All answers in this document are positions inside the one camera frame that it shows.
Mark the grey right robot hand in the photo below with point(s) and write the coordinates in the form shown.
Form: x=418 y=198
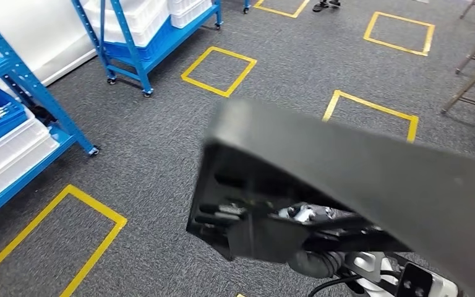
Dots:
x=319 y=264

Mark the long black plastic part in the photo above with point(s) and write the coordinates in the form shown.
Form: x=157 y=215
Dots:
x=385 y=176

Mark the yellow floor tape square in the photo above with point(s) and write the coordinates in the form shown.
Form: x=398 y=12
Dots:
x=98 y=205
x=204 y=86

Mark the person's black shoe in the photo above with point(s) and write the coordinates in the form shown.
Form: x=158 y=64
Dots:
x=320 y=7
x=335 y=3

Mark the blue plastic bin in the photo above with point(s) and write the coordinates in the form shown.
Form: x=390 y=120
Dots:
x=155 y=47
x=0 y=131

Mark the white plastic bin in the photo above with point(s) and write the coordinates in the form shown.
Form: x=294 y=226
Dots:
x=188 y=12
x=12 y=151
x=16 y=180
x=147 y=20

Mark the white label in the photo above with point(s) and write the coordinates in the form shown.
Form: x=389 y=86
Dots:
x=0 y=111

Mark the white car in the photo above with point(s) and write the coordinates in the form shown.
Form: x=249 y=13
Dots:
x=36 y=32

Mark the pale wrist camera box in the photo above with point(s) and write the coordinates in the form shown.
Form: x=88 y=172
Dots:
x=413 y=283

